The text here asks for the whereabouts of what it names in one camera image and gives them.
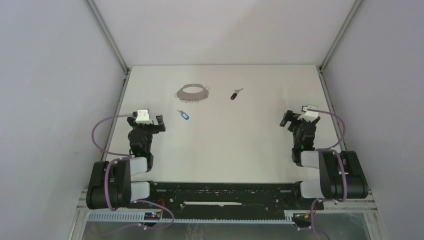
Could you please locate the key with black fob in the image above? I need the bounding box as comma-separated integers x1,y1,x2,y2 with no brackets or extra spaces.
230,88,243,100

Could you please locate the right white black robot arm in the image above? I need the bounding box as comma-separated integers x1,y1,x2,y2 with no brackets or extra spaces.
279,107,369,209

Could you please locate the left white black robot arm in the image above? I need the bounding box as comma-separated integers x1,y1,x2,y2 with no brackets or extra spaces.
85,111,166,211

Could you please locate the key with blue tag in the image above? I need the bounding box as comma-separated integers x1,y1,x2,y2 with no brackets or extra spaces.
177,110,190,120

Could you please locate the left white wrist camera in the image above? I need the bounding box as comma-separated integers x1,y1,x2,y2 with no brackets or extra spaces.
133,109,153,125

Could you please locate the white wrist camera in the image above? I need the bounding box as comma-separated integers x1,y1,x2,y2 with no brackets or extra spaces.
133,109,153,125
297,104,319,122

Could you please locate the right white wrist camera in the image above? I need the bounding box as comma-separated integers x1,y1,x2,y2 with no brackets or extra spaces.
297,104,319,122

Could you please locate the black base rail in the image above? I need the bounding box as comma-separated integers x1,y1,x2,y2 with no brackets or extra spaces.
128,182,313,220

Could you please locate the grey cable duct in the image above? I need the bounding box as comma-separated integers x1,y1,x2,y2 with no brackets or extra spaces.
86,211,294,224

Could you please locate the left aluminium frame post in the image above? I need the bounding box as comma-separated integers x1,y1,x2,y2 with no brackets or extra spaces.
84,0,130,75

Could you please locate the aluminium frame post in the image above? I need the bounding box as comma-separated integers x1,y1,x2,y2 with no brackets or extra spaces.
84,0,130,75
318,0,363,72

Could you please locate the right aluminium frame post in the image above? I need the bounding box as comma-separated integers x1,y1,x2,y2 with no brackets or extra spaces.
318,0,363,72

